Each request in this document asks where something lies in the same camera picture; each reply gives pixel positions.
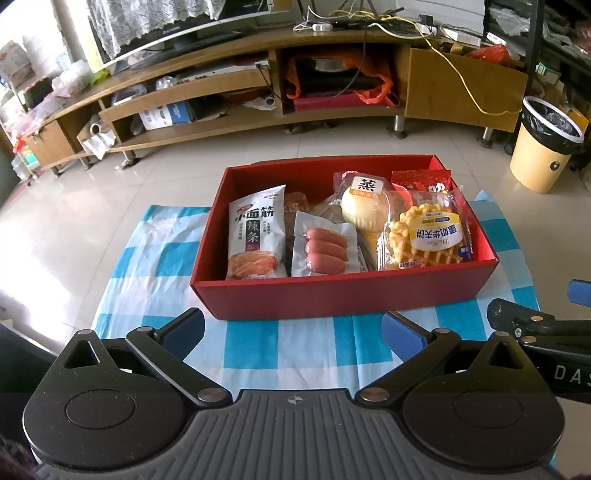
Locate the red plastic bag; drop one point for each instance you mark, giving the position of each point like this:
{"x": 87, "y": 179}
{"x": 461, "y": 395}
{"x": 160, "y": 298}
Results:
{"x": 489, "y": 54}

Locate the cream trash bin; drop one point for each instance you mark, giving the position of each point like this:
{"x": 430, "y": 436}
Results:
{"x": 535, "y": 161}

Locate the sausage packet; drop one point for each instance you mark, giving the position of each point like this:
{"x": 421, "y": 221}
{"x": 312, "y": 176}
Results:
{"x": 323, "y": 247}

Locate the red gummy candy packet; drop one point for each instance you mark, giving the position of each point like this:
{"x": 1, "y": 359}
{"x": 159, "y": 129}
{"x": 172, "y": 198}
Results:
{"x": 420, "y": 180}

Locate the blue white checkered tablecloth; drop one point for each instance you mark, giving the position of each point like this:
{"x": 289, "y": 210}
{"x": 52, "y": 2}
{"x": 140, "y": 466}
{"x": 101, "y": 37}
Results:
{"x": 277, "y": 341}

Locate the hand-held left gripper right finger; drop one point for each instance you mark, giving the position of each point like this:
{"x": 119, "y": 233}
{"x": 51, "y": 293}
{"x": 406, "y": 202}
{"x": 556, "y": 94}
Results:
{"x": 404, "y": 334}

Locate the white power strip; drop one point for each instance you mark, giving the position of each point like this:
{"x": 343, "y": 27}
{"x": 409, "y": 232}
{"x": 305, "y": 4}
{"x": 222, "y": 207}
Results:
{"x": 322, "y": 27}

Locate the blue white carton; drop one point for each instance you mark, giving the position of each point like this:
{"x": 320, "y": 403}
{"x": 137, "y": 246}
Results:
{"x": 166, "y": 115}

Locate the red cardboard box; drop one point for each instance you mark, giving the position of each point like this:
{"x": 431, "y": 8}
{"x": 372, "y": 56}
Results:
{"x": 346, "y": 295}

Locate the black chair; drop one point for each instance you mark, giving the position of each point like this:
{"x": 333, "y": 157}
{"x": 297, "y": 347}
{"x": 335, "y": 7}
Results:
{"x": 18, "y": 346}

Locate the waffle packet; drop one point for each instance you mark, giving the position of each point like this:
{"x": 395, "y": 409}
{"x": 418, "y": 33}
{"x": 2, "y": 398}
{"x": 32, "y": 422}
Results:
{"x": 425, "y": 240}

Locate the white lace cover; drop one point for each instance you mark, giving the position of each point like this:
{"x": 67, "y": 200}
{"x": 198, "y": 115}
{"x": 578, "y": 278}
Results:
{"x": 138, "y": 23}

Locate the printed cardboard box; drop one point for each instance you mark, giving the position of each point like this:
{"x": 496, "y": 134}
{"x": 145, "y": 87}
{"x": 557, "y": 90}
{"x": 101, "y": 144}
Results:
{"x": 16, "y": 60}

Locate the wooden TV stand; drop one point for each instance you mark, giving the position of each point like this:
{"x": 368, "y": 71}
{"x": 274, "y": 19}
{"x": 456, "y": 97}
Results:
{"x": 438, "y": 101}

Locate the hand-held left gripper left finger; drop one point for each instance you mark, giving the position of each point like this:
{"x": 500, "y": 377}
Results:
{"x": 184, "y": 330}

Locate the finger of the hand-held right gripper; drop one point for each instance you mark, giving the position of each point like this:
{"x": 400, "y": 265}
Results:
{"x": 581, "y": 291}
{"x": 508, "y": 314}

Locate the white plastic bag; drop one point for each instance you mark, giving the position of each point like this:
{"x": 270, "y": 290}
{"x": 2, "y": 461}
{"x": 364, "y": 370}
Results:
{"x": 99, "y": 138}

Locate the black metal shelf rack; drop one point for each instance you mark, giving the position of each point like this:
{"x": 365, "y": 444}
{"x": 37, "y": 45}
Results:
{"x": 554, "y": 46}

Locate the white spicy strip packet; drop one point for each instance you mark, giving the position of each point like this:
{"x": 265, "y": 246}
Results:
{"x": 256, "y": 230}

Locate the steamed cake packet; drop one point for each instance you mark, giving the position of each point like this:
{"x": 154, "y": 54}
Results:
{"x": 364, "y": 207}

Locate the orange plastic bag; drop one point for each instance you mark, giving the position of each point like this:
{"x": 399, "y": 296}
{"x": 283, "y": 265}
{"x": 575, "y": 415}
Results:
{"x": 385, "y": 92}

